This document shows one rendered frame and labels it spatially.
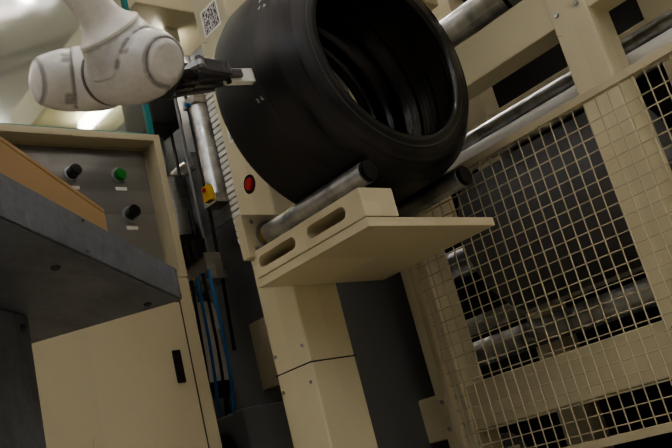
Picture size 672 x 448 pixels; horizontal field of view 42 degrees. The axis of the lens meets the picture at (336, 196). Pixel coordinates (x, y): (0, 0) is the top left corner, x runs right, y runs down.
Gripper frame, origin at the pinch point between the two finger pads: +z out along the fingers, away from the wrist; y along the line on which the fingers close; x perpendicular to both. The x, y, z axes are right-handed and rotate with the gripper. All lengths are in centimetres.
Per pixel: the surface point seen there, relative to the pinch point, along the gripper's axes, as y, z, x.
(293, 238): 12.3, 10.0, 30.5
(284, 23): -9.7, 7.2, -6.1
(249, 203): 34.5, 21.0, 14.8
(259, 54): -3.8, 3.7, -2.7
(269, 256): 22.7, 11.2, 30.8
